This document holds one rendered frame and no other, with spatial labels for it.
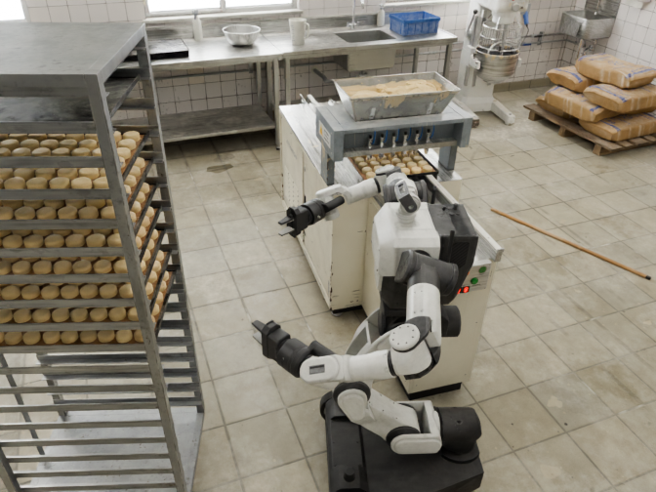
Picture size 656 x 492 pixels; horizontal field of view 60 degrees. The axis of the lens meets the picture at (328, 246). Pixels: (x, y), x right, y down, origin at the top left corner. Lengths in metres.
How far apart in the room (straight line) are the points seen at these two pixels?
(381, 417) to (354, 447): 0.24
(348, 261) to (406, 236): 1.40
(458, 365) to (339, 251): 0.84
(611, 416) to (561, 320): 0.70
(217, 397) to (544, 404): 1.63
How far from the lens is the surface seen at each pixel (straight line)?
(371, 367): 1.46
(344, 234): 2.99
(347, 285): 3.20
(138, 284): 1.67
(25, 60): 1.57
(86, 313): 1.90
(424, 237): 1.73
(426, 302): 1.51
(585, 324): 3.68
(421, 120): 2.87
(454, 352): 2.79
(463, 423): 2.47
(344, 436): 2.55
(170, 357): 2.49
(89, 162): 1.54
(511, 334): 3.45
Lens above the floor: 2.22
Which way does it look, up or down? 34 degrees down
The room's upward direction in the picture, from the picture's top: 1 degrees clockwise
